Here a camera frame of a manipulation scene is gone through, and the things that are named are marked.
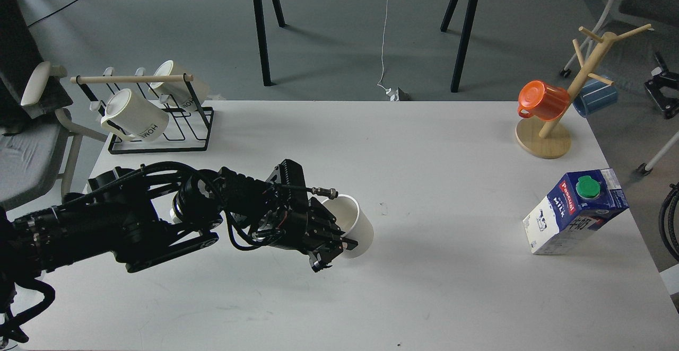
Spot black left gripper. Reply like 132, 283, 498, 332
249, 197, 359, 272

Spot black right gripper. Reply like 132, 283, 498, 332
643, 51, 678, 119

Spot white mug black handle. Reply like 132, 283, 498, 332
321, 194, 374, 259

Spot blue white milk carton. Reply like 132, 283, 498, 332
523, 168, 629, 255

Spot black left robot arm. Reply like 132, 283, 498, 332
2, 159, 367, 348

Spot blue cup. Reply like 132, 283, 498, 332
572, 80, 619, 117

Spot orange cup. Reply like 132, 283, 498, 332
517, 80, 570, 121

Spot white chair right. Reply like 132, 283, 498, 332
584, 0, 677, 178

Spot wooden mug tree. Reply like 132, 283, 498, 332
516, 23, 652, 159

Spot white power plug adapter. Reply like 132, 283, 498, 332
385, 87, 412, 102

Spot cream mug rear on rack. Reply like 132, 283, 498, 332
150, 59, 211, 112

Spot cream mug on rack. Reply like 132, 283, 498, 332
100, 89, 169, 141
150, 59, 211, 112

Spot black table legs right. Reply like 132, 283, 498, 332
440, 0, 478, 93

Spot black table legs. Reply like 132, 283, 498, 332
253, 0, 286, 87
440, 0, 478, 93

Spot cream mug front on rack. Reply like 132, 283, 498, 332
100, 89, 169, 141

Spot black table legs left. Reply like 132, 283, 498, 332
253, 0, 286, 87

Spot grey office chair left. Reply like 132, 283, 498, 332
1, 0, 107, 211

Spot black wire mug rack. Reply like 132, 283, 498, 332
71, 59, 214, 154

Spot white power cable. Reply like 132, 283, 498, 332
377, 0, 396, 92

